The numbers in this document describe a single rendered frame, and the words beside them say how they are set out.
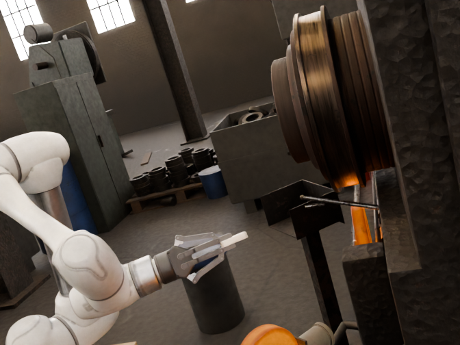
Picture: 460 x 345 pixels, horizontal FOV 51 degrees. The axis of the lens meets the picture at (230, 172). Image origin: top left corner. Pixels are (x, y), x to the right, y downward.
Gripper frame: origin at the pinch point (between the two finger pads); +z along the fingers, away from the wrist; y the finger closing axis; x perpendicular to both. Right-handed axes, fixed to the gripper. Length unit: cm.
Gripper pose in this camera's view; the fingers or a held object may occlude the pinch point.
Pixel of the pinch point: (233, 239)
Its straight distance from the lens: 121.8
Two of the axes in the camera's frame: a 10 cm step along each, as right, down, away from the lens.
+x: 1.3, -0.9, -9.9
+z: 9.2, -3.6, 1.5
